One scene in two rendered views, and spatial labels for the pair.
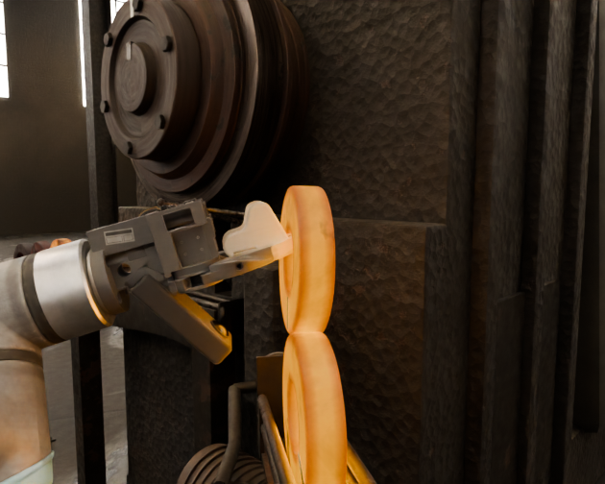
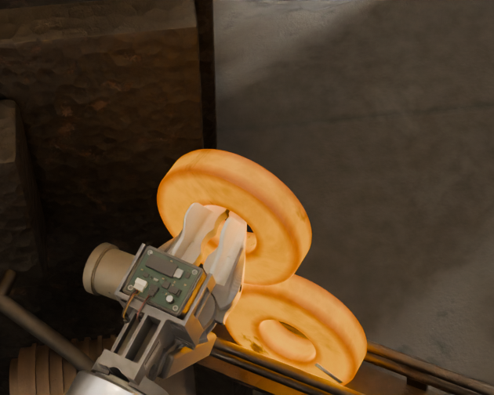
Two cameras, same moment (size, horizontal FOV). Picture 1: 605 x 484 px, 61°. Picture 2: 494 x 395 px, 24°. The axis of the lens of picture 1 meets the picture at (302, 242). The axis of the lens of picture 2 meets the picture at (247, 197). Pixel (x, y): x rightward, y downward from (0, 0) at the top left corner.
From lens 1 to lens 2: 0.96 m
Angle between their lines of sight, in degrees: 62
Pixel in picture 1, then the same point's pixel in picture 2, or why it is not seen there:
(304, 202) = (274, 201)
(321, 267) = (306, 244)
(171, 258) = (198, 331)
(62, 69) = not seen: outside the picture
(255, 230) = (227, 244)
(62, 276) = not seen: outside the picture
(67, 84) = not seen: outside the picture
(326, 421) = (358, 342)
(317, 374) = (339, 320)
